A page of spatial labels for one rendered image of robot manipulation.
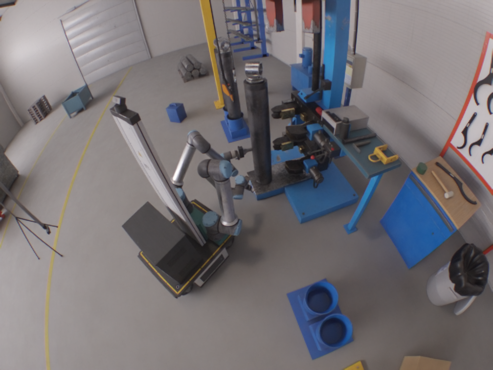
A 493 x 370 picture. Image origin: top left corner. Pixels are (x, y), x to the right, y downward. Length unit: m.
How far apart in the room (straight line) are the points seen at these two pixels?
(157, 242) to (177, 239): 0.17
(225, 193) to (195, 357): 1.64
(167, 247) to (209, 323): 0.98
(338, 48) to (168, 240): 2.21
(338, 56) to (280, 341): 2.73
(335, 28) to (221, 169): 1.58
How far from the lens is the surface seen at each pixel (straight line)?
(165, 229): 1.78
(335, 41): 2.15
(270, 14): 2.09
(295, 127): 2.15
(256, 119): 2.09
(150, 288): 2.63
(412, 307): 2.70
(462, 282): 2.38
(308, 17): 1.85
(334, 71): 2.25
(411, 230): 2.51
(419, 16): 3.45
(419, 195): 2.27
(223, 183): 1.48
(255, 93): 1.95
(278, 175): 2.82
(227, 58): 3.15
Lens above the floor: 2.22
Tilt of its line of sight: 49 degrees down
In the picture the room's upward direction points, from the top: 9 degrees counter-clockwise
